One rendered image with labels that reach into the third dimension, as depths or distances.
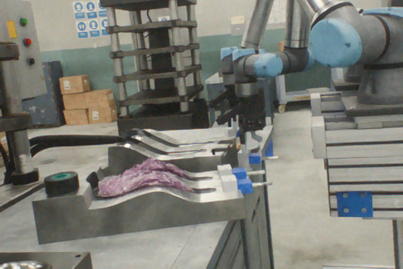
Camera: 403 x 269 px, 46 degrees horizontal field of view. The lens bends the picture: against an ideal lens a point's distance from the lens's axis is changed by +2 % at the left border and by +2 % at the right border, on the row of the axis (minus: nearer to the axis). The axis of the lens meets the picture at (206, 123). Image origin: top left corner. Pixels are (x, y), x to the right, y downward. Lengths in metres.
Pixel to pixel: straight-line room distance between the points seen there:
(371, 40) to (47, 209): 0.85
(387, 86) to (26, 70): 1.42
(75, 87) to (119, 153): 6.76
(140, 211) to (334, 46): 0.60
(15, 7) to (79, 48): 6.55
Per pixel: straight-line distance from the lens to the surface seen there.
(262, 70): 1.42
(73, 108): 8.37
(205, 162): 1.45
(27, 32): 2.13
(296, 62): 1.51
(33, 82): 2.12
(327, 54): 1.16
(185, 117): 5.45
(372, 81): 1.27
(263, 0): 1.80
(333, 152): 1.26
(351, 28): 1.14
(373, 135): 1.26
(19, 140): 1.82
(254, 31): 1.80
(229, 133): 2.00
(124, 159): 1.53
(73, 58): 8.68
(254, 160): 1.58
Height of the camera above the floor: 1.24
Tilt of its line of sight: 10 degrees down
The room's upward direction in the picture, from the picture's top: 6 degrees counter-clockwise
